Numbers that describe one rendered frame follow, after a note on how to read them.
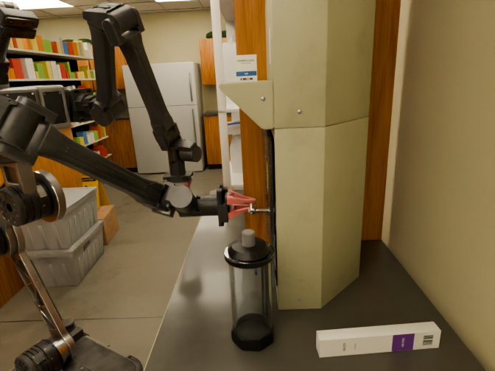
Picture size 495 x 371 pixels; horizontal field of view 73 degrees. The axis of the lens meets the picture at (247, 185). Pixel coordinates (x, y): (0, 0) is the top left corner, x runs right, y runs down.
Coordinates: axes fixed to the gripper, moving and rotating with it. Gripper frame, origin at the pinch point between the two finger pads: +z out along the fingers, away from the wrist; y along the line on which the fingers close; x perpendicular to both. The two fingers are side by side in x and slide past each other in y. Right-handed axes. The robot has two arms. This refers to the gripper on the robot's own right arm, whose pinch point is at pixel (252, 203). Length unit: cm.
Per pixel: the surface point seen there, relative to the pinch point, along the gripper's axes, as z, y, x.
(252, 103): 0.9, 26.7, -11.1
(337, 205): 21.1, 0.8, -6.5
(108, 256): -136, -117, 195
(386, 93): 44, 26, 25
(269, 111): 4.6, 24.8, -11.1
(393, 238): 49, -24, 23
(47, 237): -157, -74, 147
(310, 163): 13.4, 13.0, -11.0
